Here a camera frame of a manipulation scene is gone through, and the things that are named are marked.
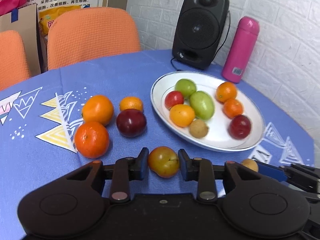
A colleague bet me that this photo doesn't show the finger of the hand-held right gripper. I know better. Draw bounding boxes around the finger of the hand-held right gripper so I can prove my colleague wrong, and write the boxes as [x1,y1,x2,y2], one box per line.
[257,160,320,193]

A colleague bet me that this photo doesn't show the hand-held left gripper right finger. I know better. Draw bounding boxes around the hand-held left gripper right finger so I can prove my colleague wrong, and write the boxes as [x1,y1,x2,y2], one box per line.
[177,149,265,202]

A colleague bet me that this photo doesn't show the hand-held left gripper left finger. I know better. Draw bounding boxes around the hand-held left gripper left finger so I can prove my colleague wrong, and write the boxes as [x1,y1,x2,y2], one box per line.
[64,147,150,203]

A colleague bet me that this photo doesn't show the yellow red plum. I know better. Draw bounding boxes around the yellow red plum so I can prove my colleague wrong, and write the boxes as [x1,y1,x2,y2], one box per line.
[147,146,180,178]

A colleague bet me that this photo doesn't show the brown longan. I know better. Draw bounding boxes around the brown longan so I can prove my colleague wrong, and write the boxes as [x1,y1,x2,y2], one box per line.
[189,119,209,138]
[240,158,259,173]

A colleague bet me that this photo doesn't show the dark red plum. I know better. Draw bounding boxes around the dark red plum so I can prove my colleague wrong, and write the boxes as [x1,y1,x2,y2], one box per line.
[116,109,147,138]
[228,114,252,140]

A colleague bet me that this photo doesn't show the white plate with blue rim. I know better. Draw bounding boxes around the white plate with blue rim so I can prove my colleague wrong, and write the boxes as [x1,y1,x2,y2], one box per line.
[150,71,266,152]

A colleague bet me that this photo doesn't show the small yellow orange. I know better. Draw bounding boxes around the small yellow orange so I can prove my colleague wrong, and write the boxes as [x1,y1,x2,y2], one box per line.
[169,104,196,128]

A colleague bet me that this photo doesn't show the deep orange tangerine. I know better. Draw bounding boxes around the deep orange tangerine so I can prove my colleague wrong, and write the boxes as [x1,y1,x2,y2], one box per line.
[223,98,243,119]
[74,121,110,159]

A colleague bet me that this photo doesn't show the oval green plum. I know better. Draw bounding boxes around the oval green plum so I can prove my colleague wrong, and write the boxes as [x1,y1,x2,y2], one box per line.
[189,91,215,120]

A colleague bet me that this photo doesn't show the small red plum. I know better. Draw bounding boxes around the small red plum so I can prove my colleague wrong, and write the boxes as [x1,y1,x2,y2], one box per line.
[164,90,185,109]

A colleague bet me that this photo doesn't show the round green plum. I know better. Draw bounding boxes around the round green plum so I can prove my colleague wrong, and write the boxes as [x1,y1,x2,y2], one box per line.
[174,78,197,98]

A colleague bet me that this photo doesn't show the blue printed tablecloth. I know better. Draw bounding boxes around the blue printed tablecloth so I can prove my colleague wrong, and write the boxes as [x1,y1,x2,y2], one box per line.
[0,49,316,240]

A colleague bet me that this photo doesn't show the pink bottle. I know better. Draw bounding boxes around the pink bottle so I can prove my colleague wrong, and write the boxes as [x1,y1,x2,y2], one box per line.
[221,16,260,84]

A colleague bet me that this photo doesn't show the black speaker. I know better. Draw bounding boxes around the black speaker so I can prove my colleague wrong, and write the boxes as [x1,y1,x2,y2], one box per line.
[172,0,230,71]

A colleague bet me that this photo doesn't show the orange chair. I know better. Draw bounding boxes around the orange chair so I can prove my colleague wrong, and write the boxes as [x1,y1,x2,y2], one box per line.
[47,7,142,70]
[0,30,32,90]

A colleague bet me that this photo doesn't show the yellow packet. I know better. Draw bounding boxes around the yellow packet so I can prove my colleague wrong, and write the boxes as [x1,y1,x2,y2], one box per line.
[37,5,82,37]

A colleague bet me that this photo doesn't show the brown cardboard box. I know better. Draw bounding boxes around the brown cardboard box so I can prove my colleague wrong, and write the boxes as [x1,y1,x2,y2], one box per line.
[0,4,42,75]

